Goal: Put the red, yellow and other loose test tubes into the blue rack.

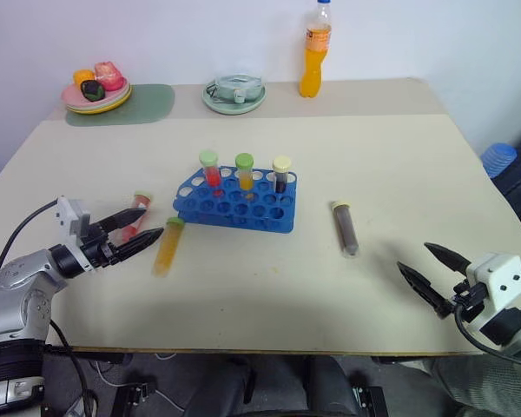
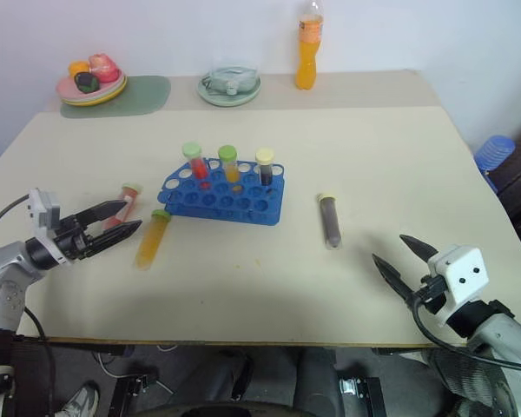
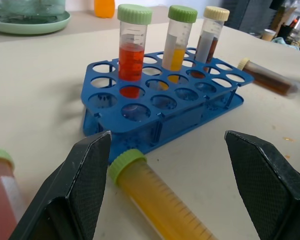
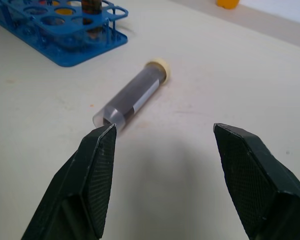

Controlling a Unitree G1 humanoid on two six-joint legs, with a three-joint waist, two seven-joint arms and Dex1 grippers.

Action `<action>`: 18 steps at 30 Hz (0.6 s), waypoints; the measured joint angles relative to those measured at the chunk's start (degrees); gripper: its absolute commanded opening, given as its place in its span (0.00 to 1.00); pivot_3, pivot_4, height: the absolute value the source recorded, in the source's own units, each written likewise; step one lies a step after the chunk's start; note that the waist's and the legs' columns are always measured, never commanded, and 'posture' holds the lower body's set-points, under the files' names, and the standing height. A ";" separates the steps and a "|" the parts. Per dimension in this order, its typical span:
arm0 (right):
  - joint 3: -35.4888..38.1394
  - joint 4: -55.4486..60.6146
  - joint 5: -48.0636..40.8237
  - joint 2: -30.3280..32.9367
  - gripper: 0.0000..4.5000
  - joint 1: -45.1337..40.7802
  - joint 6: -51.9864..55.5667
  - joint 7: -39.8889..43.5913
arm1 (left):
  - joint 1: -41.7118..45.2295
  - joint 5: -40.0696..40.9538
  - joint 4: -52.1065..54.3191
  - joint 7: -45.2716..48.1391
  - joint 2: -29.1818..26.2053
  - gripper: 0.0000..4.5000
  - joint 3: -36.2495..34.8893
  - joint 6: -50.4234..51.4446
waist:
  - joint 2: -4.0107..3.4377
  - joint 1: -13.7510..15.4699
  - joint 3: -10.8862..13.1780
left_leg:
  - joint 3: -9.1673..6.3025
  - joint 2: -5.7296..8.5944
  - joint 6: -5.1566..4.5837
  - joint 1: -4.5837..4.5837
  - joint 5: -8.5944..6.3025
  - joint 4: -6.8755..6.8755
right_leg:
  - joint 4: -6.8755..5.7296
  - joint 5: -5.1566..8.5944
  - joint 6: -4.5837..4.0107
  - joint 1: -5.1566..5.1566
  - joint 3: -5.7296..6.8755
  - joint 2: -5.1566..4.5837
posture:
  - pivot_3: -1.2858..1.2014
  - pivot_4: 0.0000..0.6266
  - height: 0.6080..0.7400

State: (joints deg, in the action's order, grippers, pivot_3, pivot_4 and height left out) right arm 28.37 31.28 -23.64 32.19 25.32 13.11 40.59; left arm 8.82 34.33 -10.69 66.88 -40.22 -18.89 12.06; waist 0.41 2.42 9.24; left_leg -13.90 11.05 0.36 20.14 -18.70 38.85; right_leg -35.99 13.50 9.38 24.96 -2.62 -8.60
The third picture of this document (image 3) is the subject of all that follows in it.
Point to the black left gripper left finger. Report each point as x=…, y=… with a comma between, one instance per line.
x=72, y=190

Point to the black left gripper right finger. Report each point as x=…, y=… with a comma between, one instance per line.
x=267, y=185

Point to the blue tube rack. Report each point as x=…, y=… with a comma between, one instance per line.
x=165, y=100

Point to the white paper cup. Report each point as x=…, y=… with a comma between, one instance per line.
x=268, y=35

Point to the dark office chair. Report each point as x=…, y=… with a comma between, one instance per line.
x=247, y=15

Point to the mint green plate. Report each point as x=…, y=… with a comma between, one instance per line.
x=30, y=21

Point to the orange plastic bottle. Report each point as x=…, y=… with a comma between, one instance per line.
x=104, y=8

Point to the clear glass container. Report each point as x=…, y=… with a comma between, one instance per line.
x=27, y=7

